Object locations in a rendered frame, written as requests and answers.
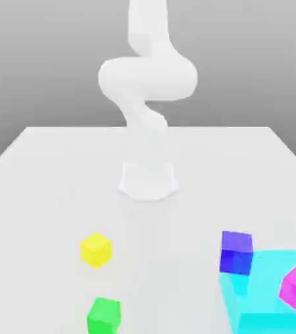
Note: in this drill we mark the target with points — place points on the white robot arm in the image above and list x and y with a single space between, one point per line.
148 78

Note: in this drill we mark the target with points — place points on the small yellow cube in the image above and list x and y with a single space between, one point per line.
95 250

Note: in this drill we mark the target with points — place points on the small blue cube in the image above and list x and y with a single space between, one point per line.
236 252

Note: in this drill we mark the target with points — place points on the small green cube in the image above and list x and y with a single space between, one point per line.
103 317

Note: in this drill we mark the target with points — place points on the large cyan box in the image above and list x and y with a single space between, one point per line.
262 294

